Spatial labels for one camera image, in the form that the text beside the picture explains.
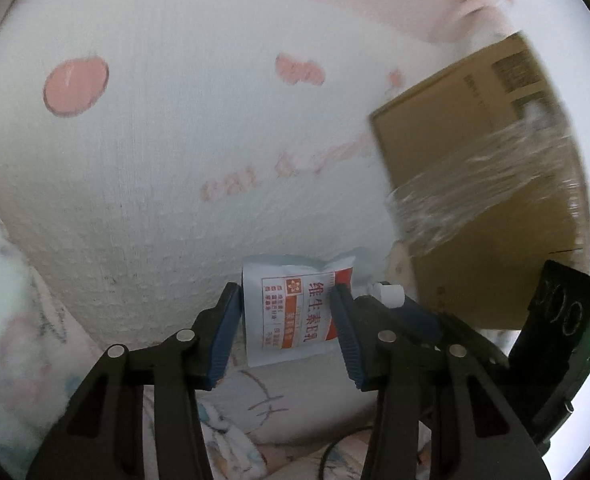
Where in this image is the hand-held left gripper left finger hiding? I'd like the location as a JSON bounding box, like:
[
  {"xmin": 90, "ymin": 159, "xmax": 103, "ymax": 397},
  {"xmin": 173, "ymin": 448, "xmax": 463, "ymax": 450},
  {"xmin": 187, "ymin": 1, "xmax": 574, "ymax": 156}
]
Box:
[{"xmin": 27, "ymin": 282, "xmax": 244, "ymax": 480}]

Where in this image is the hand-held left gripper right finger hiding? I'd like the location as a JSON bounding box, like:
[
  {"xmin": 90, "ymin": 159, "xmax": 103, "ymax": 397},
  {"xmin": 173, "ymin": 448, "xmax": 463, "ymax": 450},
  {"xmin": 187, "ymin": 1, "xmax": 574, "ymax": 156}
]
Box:
[{"xmin": 330, "ymin": 282, "xmax": 550, "ymax": 480}]

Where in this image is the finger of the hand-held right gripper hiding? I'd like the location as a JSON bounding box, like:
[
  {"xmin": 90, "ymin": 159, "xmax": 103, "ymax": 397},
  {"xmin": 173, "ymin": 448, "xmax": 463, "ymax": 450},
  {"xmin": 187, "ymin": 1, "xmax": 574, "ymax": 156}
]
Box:
[{"xmin": 353, "ymin": 294, "xmax": 513, "ymax": 376}]

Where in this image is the small white tube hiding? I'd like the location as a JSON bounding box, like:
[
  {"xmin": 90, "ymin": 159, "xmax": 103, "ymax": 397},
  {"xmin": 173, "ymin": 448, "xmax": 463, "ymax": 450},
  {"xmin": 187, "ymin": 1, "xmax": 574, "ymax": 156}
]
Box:
[{"xmin": 370, "ymin": 282, "xmax": 404, "ymax": 308}]

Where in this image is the white sachet red label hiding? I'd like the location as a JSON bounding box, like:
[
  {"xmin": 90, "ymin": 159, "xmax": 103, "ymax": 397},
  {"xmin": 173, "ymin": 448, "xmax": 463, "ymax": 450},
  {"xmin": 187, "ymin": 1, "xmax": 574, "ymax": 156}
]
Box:
[{"xmin": 242, "ymin": 255, "xmax": 356, "ymax": 367}]

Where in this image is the brown cardboard box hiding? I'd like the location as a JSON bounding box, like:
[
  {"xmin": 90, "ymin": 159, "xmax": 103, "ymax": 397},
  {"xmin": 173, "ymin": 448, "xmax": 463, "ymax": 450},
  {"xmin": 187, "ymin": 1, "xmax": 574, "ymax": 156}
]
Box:
[{"xmin": 369, "ymin": 31, "xmax": 590, "ymax": 332}]

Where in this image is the white printed cloth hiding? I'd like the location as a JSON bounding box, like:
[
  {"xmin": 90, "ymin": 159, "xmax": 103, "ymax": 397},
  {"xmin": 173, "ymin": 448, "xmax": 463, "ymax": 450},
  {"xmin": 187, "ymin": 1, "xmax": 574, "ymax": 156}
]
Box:
[{"xmin": 0, "ymin": 240, "xmax": 430, "ymax": 480}]

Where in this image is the black cable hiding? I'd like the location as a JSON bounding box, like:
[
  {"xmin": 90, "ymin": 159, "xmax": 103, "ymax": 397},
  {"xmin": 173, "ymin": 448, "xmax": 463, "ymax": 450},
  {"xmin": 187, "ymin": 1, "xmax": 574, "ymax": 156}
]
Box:
[{"xmin": 317, "ymin": 427, "xmax": 376, "ymax": 480}]

